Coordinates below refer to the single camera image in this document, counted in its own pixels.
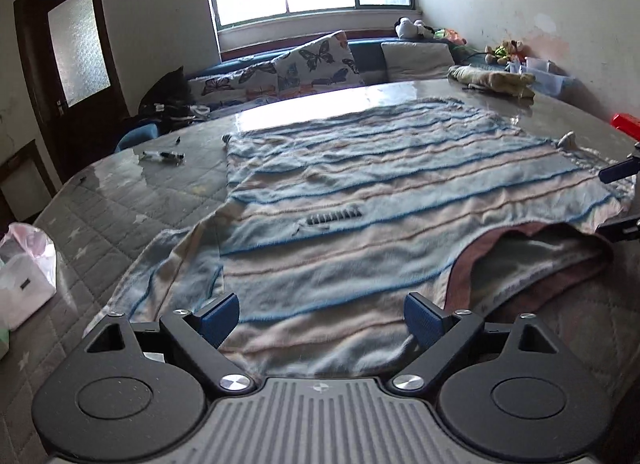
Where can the small white crumpled scrap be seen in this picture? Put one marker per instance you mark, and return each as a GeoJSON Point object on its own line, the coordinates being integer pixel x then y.
{"type": "Point", "coordinates": [567, 140]}

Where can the dark wooden door with glass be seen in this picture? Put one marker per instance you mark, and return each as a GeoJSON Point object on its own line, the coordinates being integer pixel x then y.
{"type": "Point", "coordinates": [35, 69]}

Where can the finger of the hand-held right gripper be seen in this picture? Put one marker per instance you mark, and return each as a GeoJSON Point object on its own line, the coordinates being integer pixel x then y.
{"type": "Point", "coordinates": [622, 230]}
{"type": "Point", "coordinates": [617, 171]}

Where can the blue sofa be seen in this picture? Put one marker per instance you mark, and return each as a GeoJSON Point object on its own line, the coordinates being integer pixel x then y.
{"type": "Point", "coordinates": [370, 59]}

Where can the pile of black clothes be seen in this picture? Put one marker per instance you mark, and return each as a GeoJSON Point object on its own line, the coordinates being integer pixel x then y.
{"type": "Point", "coordinates": [170, 89]}

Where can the red plastic object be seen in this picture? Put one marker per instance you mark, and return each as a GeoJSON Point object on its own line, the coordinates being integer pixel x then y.
{"type": "Point", "coordinates": [626, 123]}

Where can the yellow green folded cloth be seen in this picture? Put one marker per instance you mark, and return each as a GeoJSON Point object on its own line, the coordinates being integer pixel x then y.
{"type": "Point", "coordinates": [490, 79]}

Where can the plain white cushion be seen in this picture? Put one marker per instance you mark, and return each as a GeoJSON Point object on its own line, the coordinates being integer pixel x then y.
{"type": "Point", "coordinates": [415, 59]}

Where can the large butterfly print cushion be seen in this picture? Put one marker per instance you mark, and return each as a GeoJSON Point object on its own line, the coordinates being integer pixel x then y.
{"type": "Point", "coordinates": [320, 61]}

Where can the yellow brown plush toy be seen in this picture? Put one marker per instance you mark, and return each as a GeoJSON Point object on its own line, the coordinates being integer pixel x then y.
{"type": "Point", "coordinates": [507, 50]}

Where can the black white plush toy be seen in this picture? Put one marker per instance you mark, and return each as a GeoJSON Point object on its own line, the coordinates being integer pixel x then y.
{"type": "Point", "coordinates": [410, 28]}

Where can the green orange plush toys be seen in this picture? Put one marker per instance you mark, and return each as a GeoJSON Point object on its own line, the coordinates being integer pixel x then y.
{"type": "Point", "coordinates": [450, 35]}

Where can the white pink plastic bag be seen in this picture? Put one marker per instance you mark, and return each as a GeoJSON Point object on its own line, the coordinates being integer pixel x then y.
{"type": "Point", "coordinates": [25, 274]}

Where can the striped blue pink towel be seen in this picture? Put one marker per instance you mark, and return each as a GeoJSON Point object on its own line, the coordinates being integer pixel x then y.
{"type": "Point", "coordinates": [350, 194]}

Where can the black white pen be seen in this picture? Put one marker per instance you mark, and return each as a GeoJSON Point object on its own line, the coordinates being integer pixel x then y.
{"type": "Point", "coordinates": [162, 156]}

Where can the clear plastic containers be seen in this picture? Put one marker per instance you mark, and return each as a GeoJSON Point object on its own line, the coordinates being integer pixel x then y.
{"type": "Point", "coordinates": [542, 73]}

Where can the grey quilted star table cover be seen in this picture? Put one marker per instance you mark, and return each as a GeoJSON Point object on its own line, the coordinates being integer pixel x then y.
{"type": "Point", "coordinates": [125, 204]}

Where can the long butterfly print cushion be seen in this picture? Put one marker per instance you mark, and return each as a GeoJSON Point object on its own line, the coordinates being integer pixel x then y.
{"type": "Point", "coordinates": [235, 78]}
{"type": "Point", "coordinates": [240, 100]}

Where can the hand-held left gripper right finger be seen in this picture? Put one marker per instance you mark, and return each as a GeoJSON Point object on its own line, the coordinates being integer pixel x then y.
{"type": "Point", "coordinates": [425, 320]}

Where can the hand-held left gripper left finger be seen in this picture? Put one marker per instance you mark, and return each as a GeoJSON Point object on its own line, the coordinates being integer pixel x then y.
{"type": "Point", "coordinates": [220, 318]}

